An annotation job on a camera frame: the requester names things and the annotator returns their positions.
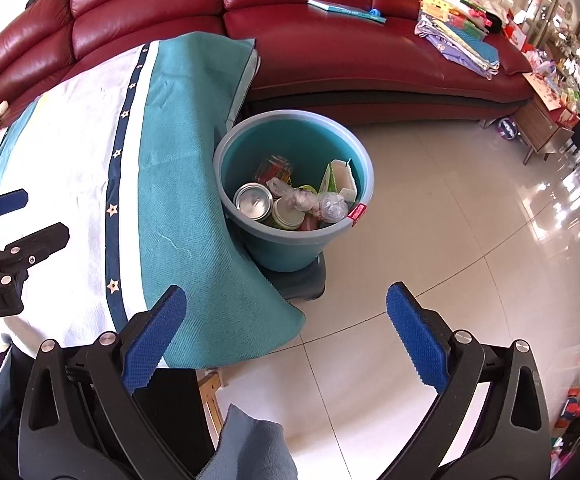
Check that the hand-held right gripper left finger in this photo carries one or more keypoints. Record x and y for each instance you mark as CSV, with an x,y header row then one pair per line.
x,y
155,332

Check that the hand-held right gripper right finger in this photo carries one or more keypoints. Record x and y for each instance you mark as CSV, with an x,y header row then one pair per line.
x,y
415,340

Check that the teal plastic bucket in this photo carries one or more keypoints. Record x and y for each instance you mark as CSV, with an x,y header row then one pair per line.
x,y
280,255

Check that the red drink can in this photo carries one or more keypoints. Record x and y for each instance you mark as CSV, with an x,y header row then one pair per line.
x,y
252,202

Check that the white cup with green label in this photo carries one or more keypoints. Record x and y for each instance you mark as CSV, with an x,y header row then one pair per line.
x,y
287,215

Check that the green paper box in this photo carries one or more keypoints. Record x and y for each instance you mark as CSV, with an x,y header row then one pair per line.
x,y
337,177

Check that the clear plastic bag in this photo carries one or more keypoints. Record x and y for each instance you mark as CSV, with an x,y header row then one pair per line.
x,y
295,195

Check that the teal white star-striped blanket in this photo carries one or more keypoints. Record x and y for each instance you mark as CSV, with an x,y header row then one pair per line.
x,y
70,185

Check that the wooden stool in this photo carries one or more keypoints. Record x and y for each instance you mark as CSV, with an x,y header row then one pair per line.
x,y
210,390

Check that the dark cloth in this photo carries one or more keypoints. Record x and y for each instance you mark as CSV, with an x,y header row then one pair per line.
x,y
175,420

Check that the grey-blue cloth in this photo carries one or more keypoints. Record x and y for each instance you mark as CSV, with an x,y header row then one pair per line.
x,y
250,450

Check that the purple white ball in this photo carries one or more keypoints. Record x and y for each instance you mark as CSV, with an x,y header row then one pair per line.
x,y
507,128

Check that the wooden side table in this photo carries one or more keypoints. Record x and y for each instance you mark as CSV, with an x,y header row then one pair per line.
x,y
535,120

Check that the red printed box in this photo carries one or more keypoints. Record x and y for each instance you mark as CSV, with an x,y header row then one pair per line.
x,y
550,92

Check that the red leather sofa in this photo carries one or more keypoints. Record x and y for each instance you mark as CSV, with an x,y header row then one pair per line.
x,y
320,60

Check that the stack of colourful cloths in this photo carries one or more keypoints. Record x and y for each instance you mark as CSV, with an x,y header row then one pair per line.
x,y
460,35

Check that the thin teal book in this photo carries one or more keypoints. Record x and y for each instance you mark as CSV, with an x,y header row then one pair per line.
x,y
345,9

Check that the glass display cabinet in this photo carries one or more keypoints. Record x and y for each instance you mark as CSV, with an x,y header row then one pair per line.
x,y
555,5

